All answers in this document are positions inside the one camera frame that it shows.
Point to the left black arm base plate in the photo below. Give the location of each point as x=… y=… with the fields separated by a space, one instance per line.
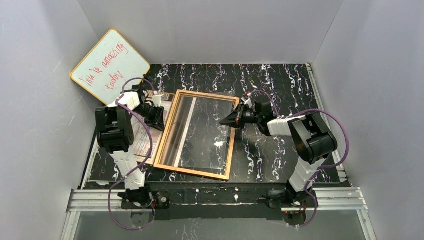
x=144 y=200

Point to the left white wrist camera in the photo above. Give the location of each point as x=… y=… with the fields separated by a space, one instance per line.
x=157 y=100

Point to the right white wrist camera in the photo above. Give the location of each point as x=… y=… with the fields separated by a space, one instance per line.
x=247 y=100

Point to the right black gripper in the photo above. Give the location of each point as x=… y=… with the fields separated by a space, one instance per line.
x=239 y=116

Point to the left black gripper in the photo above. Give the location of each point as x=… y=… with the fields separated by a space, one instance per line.
x=156 y=114

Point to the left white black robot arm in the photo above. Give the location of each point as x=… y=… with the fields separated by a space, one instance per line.
x=115 y=133

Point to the transparent acrylic sheet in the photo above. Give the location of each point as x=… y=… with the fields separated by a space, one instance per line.
x=205 y=132

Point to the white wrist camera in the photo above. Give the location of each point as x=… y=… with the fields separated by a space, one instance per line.
x=157 y=100
x=247 y=100

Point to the whiteboard with red writing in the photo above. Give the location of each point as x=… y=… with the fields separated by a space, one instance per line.
x=110 y=63

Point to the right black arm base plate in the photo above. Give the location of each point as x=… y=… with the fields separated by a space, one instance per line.
x=285 y=199

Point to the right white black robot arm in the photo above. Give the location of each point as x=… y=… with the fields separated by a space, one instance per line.
x=312 y=138

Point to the orange wooden picture frame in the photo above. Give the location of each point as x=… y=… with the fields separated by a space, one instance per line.
x=192 y=172

